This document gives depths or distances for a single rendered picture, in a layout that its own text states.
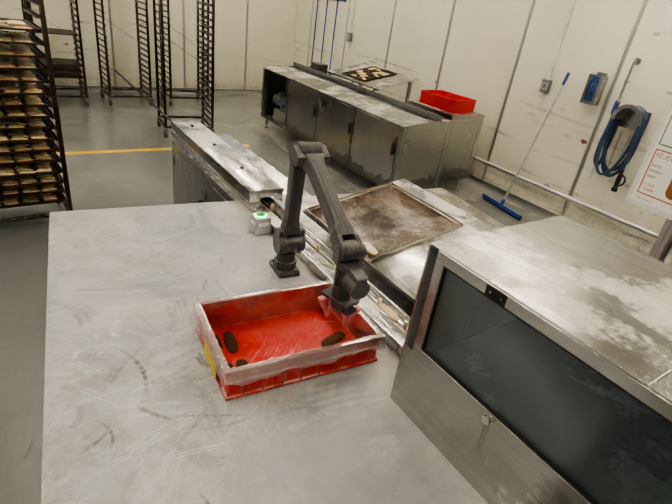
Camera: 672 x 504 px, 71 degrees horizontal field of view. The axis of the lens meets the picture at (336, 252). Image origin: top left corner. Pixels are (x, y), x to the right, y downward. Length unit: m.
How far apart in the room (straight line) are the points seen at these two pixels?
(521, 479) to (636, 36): 4.53
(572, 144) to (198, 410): 4.73
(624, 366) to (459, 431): 0.44
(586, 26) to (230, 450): 4.98
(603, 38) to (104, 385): 4.95
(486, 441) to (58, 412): 0.99
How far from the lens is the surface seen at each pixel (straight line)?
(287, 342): 1.48
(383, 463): 1.23
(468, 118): 5.36
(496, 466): 1.17
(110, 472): 1.21
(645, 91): 5.15
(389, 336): 1.52
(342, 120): 5.33
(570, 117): 5.45
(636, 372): 0.92
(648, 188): 1.91
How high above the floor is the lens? 1.76
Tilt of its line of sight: 28 degrees down
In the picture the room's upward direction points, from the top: 9 degrees clockwise
